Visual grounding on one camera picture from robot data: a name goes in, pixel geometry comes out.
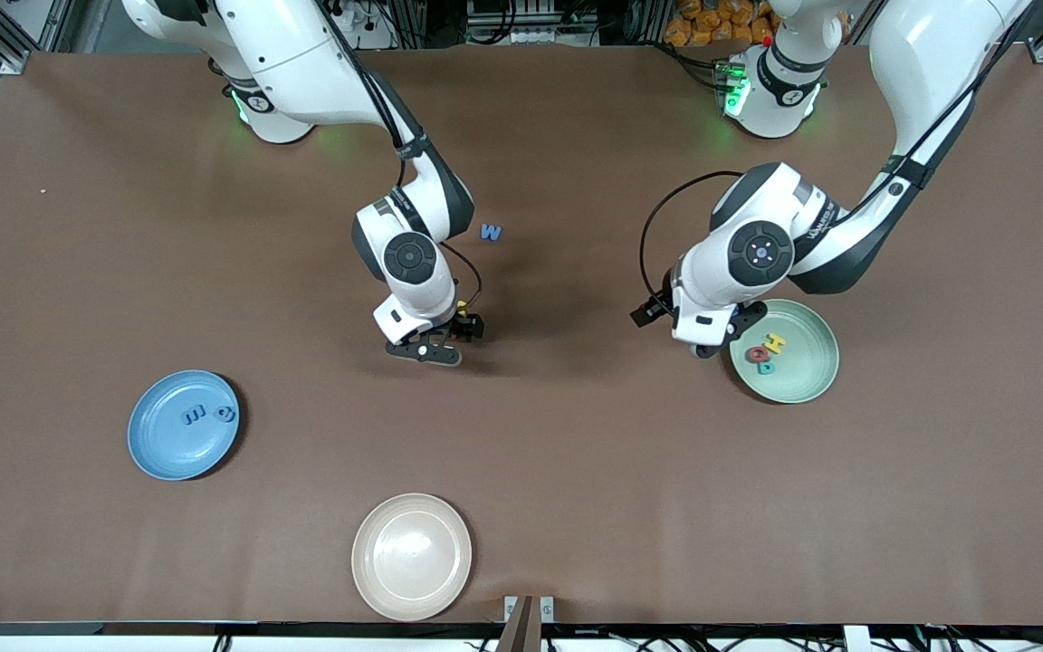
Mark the green plate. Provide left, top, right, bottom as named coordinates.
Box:
left=729, top=299, right=840, bottom=404

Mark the beige plate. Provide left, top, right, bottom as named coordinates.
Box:
left=351, top=493, right=474, bottom=622

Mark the orange packaged goods pile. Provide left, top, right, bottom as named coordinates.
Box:
left=664, top=0, right=780, bottom=48

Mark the blue plate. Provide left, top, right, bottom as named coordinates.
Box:
left=128, top=369, right=241, bottom=481

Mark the white power strip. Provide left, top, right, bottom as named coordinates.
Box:
left=331, top=0, right=396, bottom=51

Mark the black base cable bundle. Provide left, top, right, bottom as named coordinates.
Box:
left=653, top=36, right=726, bottom=91

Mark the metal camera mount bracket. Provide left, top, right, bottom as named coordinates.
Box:
left=503, top=595, right=555, bottom=652

